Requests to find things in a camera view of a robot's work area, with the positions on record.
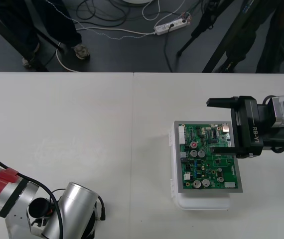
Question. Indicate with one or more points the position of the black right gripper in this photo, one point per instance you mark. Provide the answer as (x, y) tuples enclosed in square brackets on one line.
[(246, 124)]

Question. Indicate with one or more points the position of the silver-grey left robot arm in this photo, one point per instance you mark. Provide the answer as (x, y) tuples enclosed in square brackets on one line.
[(77, 199)]

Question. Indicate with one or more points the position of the black slanted stand leg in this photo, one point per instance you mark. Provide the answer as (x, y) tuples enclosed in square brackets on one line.
[(226, 39)]

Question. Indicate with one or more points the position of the person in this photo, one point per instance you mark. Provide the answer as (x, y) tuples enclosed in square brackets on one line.
[(271, 49), (57, 27)]

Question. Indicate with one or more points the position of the black tripod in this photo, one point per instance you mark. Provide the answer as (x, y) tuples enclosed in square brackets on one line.
[(201, 25)]

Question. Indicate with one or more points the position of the white power strip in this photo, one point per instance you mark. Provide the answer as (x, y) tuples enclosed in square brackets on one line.
[(170, 25)]

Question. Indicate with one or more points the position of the white round base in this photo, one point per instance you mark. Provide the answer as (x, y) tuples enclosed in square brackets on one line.
[(137, 1)]

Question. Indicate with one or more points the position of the green circuit board grey frame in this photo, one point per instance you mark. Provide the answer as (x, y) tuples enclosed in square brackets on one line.
[(206, 169)]

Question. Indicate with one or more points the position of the black slanted frame bar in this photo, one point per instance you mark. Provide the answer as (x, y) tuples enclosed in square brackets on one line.
[(15, 39)]

